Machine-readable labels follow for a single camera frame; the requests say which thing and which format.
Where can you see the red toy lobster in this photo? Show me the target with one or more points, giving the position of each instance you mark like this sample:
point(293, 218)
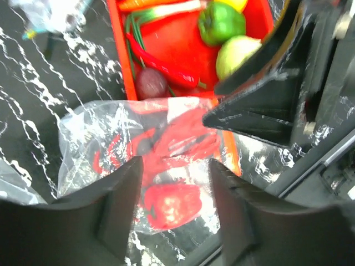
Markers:
point(182, 141)

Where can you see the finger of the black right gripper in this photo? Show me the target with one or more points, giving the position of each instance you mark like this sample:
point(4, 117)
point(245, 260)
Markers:
point(265, 111)

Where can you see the yellow toy lemon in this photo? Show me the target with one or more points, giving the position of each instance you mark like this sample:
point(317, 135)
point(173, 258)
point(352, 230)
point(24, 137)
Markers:
point(238, 5)

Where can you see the clear blue-zip bag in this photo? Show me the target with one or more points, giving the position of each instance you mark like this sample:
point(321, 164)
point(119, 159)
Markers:
point(57, 16)

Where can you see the clear orange-zip bag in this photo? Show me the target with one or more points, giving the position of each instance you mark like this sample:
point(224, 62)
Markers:
point(93, 136)

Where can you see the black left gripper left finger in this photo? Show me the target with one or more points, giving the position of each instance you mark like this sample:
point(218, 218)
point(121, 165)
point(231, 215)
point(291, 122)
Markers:
point(87, 227)

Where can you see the orange toy carrot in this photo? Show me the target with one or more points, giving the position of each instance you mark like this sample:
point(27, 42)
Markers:
point(133, 5)

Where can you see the green toy bell pepper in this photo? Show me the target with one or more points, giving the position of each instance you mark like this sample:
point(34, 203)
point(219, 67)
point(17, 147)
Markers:
point(219, 22)

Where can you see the red toy chili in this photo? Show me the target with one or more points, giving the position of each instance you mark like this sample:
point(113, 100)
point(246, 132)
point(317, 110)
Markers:
point(174, 74)

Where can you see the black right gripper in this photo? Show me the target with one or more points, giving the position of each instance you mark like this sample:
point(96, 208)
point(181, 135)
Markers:
point(329, 68)

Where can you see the green toy scallion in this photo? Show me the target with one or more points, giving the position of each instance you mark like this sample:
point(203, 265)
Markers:
point(136, 18)

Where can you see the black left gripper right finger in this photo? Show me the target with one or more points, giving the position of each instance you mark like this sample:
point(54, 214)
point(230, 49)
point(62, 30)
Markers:
point(258, 228)

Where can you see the red plastic bin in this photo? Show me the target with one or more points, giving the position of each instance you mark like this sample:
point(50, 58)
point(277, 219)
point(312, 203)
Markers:
point(176, 39)

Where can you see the pale green toy cabbage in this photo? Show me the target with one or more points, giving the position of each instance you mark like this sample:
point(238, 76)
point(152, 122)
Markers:
point(234, 53)

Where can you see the purple toy onion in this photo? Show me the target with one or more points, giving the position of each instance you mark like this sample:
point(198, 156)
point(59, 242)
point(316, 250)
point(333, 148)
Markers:
point(150, 83)

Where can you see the red toy bell pepper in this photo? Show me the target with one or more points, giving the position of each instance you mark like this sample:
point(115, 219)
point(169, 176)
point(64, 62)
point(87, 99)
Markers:
point(172, 205)

